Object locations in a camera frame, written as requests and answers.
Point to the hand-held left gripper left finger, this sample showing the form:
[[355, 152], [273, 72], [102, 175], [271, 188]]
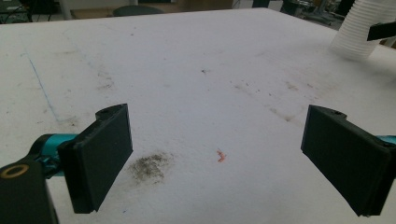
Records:
[[99, 155]]

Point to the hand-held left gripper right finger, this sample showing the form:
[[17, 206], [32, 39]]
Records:
[[345, 158]]

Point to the small red scrap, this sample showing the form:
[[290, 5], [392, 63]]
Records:
[[221, 156]]

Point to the metal stand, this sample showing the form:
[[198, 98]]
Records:
[[311, 14]]

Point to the white post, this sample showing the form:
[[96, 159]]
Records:
[[65, 9]]

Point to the dark round chair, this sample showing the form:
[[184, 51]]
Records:
[[137, 10]]

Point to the stack of white cups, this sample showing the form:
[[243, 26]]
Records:
[[358, 29]]

